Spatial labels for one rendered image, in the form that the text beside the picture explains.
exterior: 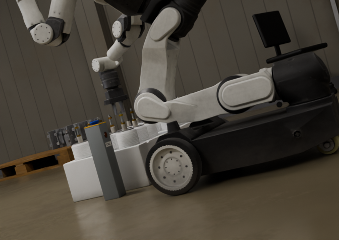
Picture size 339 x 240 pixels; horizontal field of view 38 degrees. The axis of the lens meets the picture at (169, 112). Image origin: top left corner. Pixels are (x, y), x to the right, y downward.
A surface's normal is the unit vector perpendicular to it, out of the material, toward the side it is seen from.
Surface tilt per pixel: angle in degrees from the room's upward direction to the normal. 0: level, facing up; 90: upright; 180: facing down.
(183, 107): 101
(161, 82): 90
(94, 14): 90
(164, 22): 90
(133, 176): 90
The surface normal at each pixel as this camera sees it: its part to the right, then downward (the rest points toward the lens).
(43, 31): -0.16, 0.06
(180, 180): -0.37, 0.12
